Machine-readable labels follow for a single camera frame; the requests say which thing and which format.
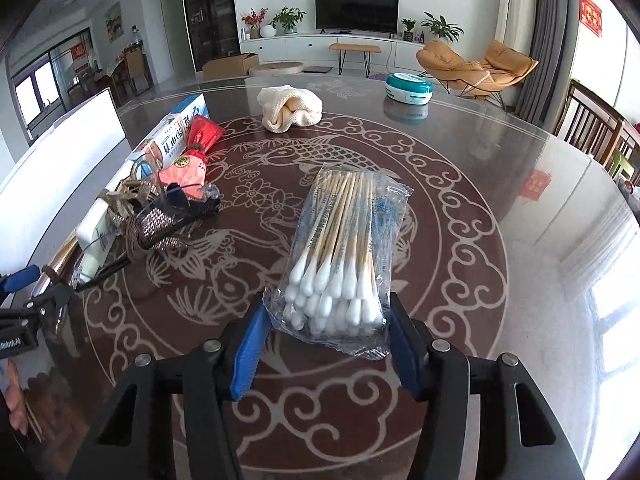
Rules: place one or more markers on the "green potted plant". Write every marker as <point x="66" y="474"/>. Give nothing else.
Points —
<point x="289" y="20"/>

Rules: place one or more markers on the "person's left hand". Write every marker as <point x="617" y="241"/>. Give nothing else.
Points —
<point x="16" y="395"/>

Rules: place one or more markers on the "wooden dining chair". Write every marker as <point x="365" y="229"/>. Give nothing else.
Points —
<point x="625" y="150"/>
<point x="587" y="120"/>

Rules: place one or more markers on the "white board panel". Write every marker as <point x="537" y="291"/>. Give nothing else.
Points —
<point x="60" y="150"/>

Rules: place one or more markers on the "large leafy potted plant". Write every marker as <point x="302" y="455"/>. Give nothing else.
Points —
<point x="442" y="27"/>

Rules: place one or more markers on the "rhinestone bow hair clip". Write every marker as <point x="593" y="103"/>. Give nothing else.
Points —
<point x="160" y="222"/>

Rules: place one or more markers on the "teal round box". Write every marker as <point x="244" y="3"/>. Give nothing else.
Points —
<point x="409" y="87"/>

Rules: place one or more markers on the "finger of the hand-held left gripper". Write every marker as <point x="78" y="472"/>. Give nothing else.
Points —
<point x="22" y="277"/>
<point x="57" y="300"/>

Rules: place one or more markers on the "wooden bench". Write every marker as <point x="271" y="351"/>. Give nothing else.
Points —
<point x="355" y="47"/>

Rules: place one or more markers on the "white round vase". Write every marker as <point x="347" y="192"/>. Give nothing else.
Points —
<point x="267" y="31"/>

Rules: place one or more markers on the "black television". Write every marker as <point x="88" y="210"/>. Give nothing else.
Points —
<point x="357" y="10"/>

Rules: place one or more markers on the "red foil packet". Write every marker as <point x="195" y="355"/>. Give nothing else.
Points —
<point x="195" y="160"/>

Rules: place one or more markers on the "dark display cabinet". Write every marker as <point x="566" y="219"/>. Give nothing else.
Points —
<point x="210" y="10"/>

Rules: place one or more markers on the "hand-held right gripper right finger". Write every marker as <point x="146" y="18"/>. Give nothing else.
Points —
<point x="407" y="355"/>

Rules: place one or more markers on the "folded cream knitted glove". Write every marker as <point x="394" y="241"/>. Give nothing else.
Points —
<point x="290" y="110"/>

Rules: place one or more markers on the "red wall decoration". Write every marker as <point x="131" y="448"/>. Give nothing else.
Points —
<point x="591" y="12"/>

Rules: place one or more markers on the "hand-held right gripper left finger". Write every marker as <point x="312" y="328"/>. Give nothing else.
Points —
<point x="247" y="350"/>

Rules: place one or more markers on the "blue white toothpaste box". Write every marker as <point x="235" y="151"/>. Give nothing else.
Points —
<point x="170" y="130"/>

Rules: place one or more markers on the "small potted plant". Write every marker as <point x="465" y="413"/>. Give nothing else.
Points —
<point x="408" y="27"/>

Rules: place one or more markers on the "framed wall painting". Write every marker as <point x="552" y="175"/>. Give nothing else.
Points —
<point x="114" y="22"/>

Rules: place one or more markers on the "red flower arrangement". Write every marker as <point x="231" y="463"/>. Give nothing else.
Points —
<point x="254" y="22"/>

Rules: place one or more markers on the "cotton swab packet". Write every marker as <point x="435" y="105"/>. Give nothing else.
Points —
<point x="340" y="240"/>

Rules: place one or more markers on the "orange lounge chair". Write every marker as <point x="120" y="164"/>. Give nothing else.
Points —
<point x="450" y="65"/>

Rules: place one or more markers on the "white television cabinet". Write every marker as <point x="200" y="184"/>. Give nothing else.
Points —
<point x="300" y="47"/>

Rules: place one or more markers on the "grey curtain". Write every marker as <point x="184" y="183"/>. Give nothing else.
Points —
<point x="545" y="35"/>

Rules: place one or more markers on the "cardboard box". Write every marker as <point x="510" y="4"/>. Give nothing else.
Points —
<point x="230" y="65"/>

